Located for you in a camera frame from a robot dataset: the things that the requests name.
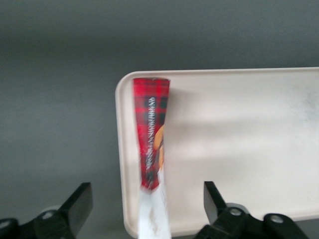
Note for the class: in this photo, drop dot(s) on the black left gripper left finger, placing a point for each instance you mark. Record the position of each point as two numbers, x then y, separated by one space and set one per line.
59 224

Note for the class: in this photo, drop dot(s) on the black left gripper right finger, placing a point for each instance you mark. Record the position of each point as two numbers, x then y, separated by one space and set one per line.
236 224

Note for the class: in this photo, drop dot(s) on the red cookie box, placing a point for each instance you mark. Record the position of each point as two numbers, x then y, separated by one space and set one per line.
149 119

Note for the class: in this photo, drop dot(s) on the cream plastic tray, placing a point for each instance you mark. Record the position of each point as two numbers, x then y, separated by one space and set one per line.
236 137

